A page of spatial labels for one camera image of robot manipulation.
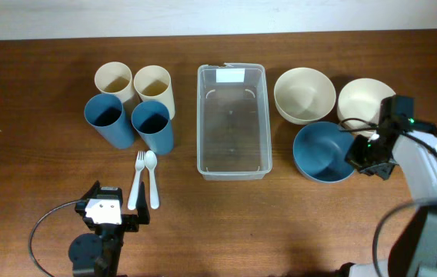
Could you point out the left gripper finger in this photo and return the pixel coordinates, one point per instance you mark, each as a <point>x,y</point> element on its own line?
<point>142,206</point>
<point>92,192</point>

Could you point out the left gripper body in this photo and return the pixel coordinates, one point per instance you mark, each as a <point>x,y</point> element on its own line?
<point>129,222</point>

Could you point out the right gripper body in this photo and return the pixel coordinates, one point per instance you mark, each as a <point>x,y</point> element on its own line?
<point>369,158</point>

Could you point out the blue bowl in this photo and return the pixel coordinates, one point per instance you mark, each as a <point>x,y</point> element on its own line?
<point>319,150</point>

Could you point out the cream bowl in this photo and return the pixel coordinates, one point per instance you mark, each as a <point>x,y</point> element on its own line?
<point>304,95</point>
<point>361,99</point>

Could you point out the blue cup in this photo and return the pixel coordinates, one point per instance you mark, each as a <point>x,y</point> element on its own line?
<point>106,114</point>
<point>153,123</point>

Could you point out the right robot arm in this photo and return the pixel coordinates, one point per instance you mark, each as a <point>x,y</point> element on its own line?
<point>400,139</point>

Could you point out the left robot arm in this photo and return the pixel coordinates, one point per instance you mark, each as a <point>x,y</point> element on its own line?
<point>97,253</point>

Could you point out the clear plastic container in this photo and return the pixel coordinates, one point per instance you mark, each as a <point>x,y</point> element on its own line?
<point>233,125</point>

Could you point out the white plastic fork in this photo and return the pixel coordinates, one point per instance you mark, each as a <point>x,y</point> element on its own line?
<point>139,166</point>

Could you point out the white plastic spoon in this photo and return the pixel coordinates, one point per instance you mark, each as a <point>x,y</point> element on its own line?
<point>151,162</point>

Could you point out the cream cup back left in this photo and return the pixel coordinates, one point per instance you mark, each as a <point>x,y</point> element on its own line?
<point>116,78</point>

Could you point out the cream cup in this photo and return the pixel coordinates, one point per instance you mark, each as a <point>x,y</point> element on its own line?
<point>154,82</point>
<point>116,78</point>

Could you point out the cream cup back right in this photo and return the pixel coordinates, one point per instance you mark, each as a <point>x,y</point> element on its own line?
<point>154,82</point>

